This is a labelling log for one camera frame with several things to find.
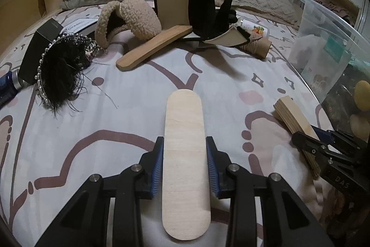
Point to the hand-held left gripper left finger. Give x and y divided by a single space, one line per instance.
156 174

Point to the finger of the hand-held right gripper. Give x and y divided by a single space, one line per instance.
325 135
306 144

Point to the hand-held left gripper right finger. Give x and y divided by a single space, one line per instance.
214 174

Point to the light wooden block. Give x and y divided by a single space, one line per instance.
292 116

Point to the light rounded wooden board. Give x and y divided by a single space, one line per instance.
185 134

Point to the clear plastic container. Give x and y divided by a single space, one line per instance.
315 21

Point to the beige round sponge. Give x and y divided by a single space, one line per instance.
358 124

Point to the dark marbled item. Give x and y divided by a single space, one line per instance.
341 90

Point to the false nails pack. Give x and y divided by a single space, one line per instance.
320 81

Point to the yellow round sponge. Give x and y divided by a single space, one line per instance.
362 95

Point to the teal label packet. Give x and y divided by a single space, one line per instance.
336 50

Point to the twine spool cardboard tube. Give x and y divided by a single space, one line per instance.
257 46

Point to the clear plastic packet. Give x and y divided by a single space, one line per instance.
254 28

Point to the brown wooden stick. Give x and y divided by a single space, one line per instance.
150 47

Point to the pink folded clothes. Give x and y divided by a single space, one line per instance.
332 6

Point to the black feather pearl headband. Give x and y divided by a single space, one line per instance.
60 70

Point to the beige fluffy earmuffs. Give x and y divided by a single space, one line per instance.
141 21

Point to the white booklet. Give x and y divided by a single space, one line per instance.
79 24

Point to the blue bottle silver neck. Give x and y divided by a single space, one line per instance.
7 85

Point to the black box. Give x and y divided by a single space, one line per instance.
37 44

